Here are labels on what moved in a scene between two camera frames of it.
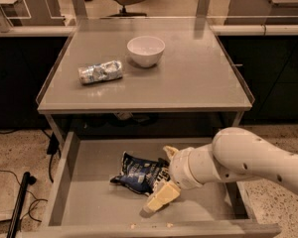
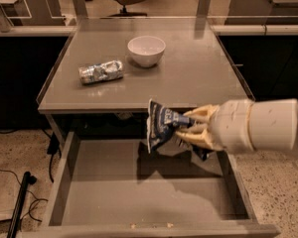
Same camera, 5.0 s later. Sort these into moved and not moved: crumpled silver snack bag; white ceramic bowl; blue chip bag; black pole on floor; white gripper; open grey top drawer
Moved: white gripper; blue chip bag
Not moved: black pole on floor; white ceramic bowl; crumpled silver snack bag; open grey top drawer
